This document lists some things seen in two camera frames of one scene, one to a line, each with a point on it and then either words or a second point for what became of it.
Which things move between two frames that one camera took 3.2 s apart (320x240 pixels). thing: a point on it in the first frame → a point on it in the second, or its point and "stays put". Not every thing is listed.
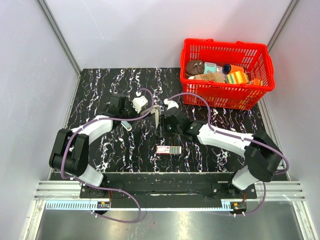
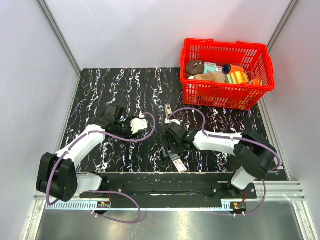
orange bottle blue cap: (228, 68) stays put
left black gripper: (130, 105) → (128, 122)
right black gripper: (164, 132) → (166, 140)
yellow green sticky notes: (237, 78) stays put
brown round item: (195, 67) stays put
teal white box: (209, 67) stays put
